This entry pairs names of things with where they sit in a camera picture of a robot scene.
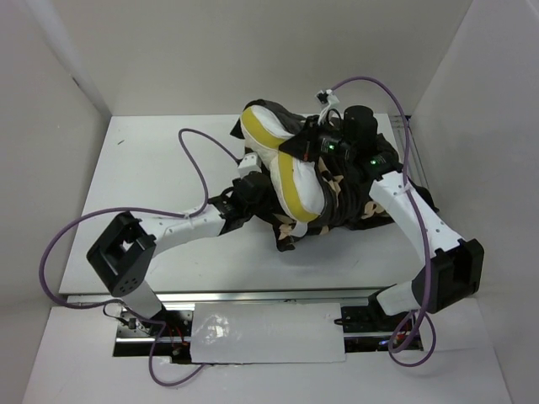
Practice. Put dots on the white pillow yellow edge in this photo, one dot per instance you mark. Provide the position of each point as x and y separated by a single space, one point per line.
295 182

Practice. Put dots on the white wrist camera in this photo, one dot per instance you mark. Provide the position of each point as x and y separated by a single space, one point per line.
328 101
250 163

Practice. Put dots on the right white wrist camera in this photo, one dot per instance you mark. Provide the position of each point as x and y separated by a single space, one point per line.
328 101

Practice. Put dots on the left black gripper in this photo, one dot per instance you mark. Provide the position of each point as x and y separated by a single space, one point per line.
270 200

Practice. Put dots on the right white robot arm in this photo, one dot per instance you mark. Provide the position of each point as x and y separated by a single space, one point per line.
452 265

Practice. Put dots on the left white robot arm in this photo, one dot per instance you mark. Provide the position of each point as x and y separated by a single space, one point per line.
123 252

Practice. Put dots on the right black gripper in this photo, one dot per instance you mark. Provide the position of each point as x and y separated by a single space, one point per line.
325 124

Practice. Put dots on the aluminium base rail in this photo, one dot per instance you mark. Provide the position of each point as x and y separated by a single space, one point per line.
171 335

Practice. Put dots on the aluminium side rail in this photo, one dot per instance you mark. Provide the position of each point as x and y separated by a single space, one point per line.
415 167

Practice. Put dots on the white cover plate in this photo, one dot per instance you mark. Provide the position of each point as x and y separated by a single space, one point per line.
273 333

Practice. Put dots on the black beige patterned pillowcase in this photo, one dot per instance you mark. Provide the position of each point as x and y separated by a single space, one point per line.
346 190

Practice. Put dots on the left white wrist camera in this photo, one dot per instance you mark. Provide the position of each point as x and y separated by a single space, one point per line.
250 163

